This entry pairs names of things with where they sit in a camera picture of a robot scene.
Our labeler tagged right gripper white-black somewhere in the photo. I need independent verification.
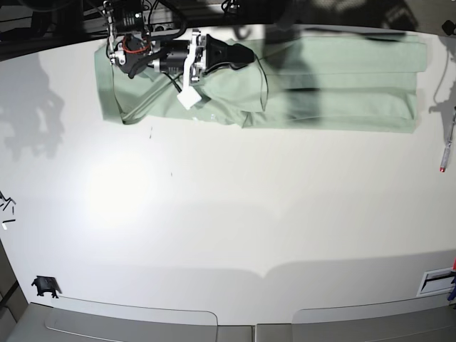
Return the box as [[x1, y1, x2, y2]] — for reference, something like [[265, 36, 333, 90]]
[[182, 28, 255, 88]]

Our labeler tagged light green T-shirt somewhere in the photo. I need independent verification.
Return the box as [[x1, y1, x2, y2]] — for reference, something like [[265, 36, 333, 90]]
[[94, 35, 427, 133]]

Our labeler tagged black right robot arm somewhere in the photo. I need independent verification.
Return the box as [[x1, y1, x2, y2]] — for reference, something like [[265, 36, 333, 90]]
[[103, 1, 256, 86]]

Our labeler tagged white power strip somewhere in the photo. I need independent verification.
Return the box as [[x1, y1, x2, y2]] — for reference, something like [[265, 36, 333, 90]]
[[150, 23, 176, 32]]

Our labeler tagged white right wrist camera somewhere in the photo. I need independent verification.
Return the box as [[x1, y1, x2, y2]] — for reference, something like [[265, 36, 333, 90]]
[[177, 86, 202, 110]]

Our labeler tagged black plastic bracket part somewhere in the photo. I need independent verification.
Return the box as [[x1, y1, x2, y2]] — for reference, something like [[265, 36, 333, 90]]
[[31, 276, 62, 299]]

